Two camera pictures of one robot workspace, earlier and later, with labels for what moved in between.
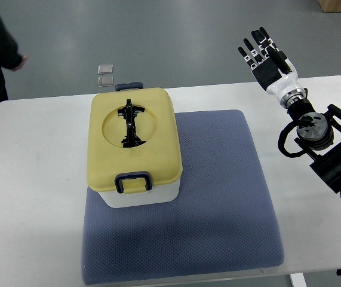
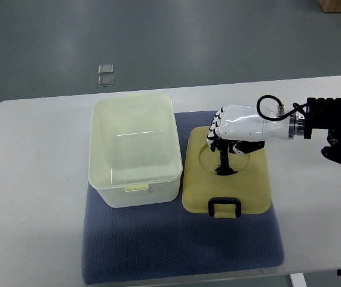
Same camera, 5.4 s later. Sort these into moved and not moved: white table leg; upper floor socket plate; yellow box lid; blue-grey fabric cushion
Moved: yellow box lid
Not moved: upper floor socket plate; blue-grey fabric cushion; white table leg
